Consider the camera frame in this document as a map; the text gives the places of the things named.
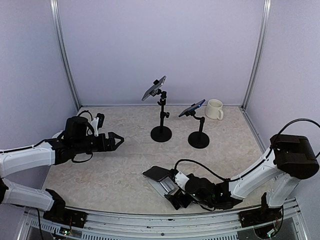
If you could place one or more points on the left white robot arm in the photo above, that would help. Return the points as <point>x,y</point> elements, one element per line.
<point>80,136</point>

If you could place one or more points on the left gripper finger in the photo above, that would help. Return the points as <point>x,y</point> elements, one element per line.
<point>115,143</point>
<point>112,135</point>

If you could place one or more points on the black smartphone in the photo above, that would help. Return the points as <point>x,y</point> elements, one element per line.
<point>157,173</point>

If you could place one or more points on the grey phone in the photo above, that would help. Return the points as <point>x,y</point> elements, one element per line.
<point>155,89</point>

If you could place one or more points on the aluminium front rail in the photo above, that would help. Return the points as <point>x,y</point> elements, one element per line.
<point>150,219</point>

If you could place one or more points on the short black phone stand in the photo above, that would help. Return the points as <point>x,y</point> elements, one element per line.
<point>198,139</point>

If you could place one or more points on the right aluminium corner post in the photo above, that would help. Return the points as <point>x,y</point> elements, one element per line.
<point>258,53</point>

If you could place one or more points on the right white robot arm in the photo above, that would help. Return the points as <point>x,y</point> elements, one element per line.
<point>290,158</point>

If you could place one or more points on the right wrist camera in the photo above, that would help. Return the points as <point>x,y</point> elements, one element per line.
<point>181,180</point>

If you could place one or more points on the aluminium corner post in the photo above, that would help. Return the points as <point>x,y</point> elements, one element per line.
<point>258,53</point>
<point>54,5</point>

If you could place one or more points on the white folding phone stand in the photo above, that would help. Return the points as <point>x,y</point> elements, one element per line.
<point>164,187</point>

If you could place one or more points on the cream ceramic mug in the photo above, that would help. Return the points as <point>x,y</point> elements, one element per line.
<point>214,109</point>

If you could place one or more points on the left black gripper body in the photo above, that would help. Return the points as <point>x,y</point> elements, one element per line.
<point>99,146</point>

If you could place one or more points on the tall black phone stand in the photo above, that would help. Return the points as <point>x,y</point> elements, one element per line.
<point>162,133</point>

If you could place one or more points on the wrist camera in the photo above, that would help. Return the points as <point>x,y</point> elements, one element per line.
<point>97,123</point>
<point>181,180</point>

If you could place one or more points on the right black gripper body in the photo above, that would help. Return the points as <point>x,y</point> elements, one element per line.
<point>177,196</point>

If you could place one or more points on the blue phone on short stand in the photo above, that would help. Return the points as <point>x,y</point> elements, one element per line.
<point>191,108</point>

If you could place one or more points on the left aluminium corner post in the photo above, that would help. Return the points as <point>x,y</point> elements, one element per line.
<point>54,5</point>

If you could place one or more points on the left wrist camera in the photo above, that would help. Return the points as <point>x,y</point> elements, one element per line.
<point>97,123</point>

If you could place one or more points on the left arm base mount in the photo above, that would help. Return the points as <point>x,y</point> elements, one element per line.
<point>68,217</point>

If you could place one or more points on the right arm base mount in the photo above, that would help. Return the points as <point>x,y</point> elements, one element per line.
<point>259,216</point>

